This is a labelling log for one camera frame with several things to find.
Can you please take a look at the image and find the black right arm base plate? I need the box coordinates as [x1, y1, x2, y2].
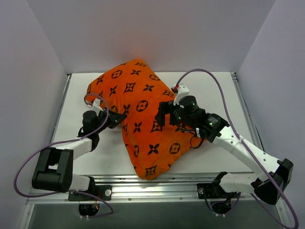
[196, 183, 239, 199]

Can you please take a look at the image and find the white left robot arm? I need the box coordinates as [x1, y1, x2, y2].
[31, 110, 127, 200]

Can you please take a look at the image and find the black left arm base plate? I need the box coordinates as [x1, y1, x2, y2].
[68, 185, 112, 202]

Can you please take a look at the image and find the orange patterned pillowcase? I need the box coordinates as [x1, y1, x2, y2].
[86, 59, 203, 180]

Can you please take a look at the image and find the aluminium table edge rail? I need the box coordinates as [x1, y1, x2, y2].
[50, 74, 71, 143]

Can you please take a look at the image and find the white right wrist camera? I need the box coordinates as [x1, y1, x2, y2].
[172, 84, 189, 105]

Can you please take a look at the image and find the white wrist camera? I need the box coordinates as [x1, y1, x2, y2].
[91, 99, 103, 115]
[172, 84, 189, 105]

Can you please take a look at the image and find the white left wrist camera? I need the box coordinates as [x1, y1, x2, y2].
[91, 99, 103, 115]

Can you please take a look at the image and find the aluminium front mounting rail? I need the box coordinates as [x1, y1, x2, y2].
[26, 171, 286, 205]

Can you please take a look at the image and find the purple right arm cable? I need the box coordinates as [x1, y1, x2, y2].
[175, 68, 299, 229]

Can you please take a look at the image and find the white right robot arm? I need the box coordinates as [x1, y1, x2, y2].
[155, 95, 294, 205]

